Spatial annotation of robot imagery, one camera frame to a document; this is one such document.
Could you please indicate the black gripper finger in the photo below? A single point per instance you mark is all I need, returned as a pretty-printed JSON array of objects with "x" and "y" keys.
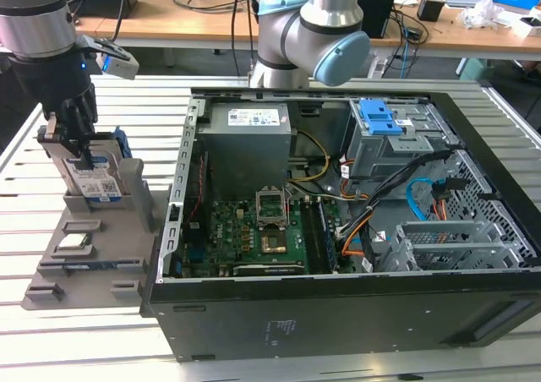
[{"x": 78, "y": 139}]

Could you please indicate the hard disk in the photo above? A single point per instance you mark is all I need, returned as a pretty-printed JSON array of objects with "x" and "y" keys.
[{"x": 101, "y": 179}]

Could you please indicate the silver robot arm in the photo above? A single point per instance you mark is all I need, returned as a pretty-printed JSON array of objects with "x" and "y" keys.
[{"x": 321, "y": 18}]

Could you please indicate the grey metal disk bay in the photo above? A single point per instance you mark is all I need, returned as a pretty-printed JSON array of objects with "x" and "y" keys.
[{"x": 444, "y": 247}]

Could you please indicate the silver CPU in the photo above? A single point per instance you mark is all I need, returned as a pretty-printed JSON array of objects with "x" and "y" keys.
[{"x": 72, "y": 241}]

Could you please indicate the grey parts rack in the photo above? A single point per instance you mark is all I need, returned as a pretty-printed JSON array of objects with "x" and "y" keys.
[{"x": 114, "y": 247}]

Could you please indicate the long wooden desk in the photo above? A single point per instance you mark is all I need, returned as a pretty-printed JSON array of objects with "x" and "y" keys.
[{"x": 177, "y": 25}]

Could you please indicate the grey power supply unit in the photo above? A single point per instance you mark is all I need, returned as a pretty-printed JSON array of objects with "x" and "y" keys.
[{"x": 245, "y": 149}]

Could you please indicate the green motherboard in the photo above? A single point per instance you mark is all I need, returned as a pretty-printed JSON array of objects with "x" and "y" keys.
[{"x": 230, "y": 230}]

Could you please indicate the CPU socket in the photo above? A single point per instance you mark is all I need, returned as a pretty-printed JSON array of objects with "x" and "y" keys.
[{"x": 272, "y": 243}]

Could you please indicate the thin locking lever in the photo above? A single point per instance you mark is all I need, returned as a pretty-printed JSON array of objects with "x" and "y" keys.
[{"x": 288, "y": 209}]

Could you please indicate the black graphics card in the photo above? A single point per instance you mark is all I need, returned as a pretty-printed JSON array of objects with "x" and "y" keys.
[{"x": 266, "y": 269}]

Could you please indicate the black RAM slot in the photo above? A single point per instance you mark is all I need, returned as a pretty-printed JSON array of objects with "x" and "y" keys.
[
  {"x": 307, "y": 234},
  {"x": 322, "y": 238}
]

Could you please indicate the blue plastic latch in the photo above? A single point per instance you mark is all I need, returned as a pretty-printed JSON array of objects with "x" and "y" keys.
[{"x": 378, "y": 118}]

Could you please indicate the grey metal drive cage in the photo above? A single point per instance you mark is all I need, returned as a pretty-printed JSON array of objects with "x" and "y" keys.
[{"x": 380, "y": 154}]

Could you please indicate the black PC case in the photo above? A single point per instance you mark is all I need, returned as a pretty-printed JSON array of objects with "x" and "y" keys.
[{"x": 338, "y": 314}]

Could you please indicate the black computer tower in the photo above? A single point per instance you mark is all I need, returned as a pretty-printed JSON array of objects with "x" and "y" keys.
[{"x": 378, "y": 12}]

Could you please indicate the small black box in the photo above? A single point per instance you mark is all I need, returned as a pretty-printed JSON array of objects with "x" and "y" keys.
[{"x": 431, "y": 10}]

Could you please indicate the pale teal chair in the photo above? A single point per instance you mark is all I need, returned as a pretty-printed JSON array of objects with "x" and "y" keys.
[{"x": 473, "y": 69}]

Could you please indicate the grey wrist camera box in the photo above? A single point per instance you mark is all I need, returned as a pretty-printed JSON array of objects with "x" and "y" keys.
[{"x": 120, "y": 65}]

